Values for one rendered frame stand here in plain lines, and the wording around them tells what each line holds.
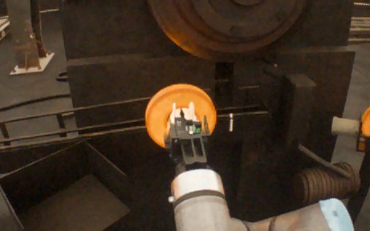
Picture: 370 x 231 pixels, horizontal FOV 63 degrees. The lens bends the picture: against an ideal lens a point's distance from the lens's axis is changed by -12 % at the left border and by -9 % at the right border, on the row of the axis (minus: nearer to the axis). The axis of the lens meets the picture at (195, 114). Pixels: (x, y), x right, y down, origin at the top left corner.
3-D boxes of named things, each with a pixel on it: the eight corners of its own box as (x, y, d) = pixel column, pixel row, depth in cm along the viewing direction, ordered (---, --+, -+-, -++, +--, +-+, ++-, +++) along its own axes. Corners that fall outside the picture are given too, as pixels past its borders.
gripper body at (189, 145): (206, 111, 64) (219, 162, 56) (203, 140, 70) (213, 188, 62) (166, 115, 63) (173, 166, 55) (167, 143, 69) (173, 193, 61)
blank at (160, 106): (140, 90, 72) (140, 96, 69) (210, 78, 74) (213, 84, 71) (152, 147, 80) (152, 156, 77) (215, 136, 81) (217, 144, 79)
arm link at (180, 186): (221, 212, 60) (169, 218, 58) (217, 190, 63) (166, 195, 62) (229, 186, 53) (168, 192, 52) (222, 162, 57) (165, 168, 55)
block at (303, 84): (274, 134, 118) (282, 72, 106) (294, 132, 119) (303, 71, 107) (285, 151, 109) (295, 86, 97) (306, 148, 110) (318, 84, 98)
